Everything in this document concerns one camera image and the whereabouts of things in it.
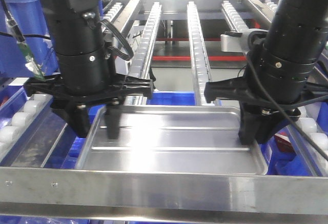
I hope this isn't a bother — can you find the red packet in bin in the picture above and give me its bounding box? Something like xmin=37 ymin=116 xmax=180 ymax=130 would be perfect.
xmin=274 ymin=132 xmax=295 ymax=153

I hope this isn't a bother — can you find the blue bin lower centre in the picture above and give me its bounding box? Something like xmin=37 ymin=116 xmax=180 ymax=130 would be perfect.
xmin=146 ymin=92 xmax=196 ymax=106

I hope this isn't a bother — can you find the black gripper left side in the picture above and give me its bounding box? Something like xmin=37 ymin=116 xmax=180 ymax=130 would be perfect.
xmin=24 ymin=73 xmax=154 ymax=139

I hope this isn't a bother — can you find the large blue bin upper left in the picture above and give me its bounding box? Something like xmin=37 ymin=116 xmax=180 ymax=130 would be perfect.
xmin=1 ymin=0 xmax=58 ymax=78

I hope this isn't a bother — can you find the blue bin lower right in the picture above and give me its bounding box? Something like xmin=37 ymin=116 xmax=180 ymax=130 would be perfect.
xmin=260 ymin=128 xmax=311 ymax=176

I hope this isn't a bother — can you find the steel front shelf rail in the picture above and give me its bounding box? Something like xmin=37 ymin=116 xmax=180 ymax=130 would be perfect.
xmin=1 ymin=167 xmax=327 ymax=223

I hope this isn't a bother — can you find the small silver ribbed tray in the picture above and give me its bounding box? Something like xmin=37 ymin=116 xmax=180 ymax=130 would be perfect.
xmin=76 ymin=105 xmax=268 ymax=175

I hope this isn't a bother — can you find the centre-right white roller track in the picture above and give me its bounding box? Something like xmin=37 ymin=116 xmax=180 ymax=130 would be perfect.
xmin=220 ymin=0 xmax=328 ymax=176

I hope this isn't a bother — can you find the blue bin lower left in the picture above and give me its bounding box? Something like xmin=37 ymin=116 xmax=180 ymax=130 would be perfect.
xmin=1 ymin=86 xmax=27 ymax=128

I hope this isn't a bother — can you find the green circuit board on cable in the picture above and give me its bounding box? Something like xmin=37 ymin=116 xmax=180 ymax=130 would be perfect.
xmin=17 ymin=41 xmax=46 ymax=82

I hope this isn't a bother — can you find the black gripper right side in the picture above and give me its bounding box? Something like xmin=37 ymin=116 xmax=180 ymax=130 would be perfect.
xmin=204 ymin=77 xmax=301 ymax=145

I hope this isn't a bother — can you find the far left white roller track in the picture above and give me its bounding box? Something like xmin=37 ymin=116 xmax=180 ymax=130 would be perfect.
xmin=0 ymin=2 xmax=124 ymax=155

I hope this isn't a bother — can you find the centre-left white roller track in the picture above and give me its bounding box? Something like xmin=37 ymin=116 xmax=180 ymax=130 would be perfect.
xmin=128 ymin=2 xmax=162 ymax=94

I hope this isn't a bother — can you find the centre white roller track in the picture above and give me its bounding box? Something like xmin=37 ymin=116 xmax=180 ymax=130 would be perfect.
xmin=187 ymin=1 xmax=221 ymax=106

